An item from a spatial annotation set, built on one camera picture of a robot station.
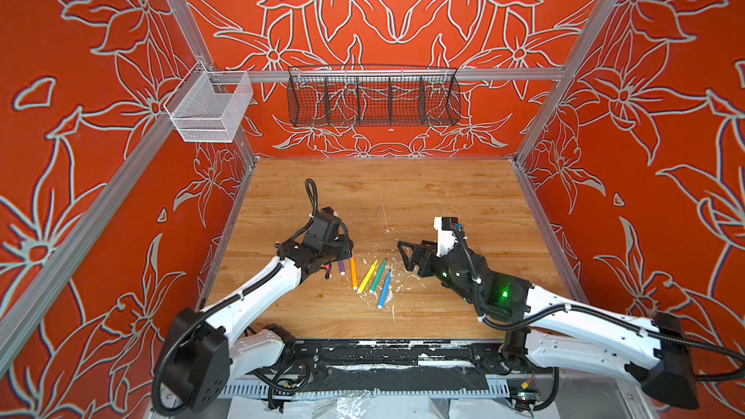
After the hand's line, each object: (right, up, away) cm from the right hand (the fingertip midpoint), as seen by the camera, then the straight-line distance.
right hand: (406, 240), depth 71 cm
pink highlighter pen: (-19, -8, -1) cm, 21 cm away
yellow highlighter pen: (-10, -15, +16) cm, 24 cm away
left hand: (-15, -3, +13) cm, 20 cm away
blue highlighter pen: (-5, -17, +13) cm, 22 cm away
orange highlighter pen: (-14, -14, +17) cm, 26 cm away
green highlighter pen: (-7, -15, +17) cm, 23 cm away
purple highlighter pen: (-18, -12, +19) cm, 29 cm away
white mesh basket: (-63, +40, +23) cm, 78 cm away
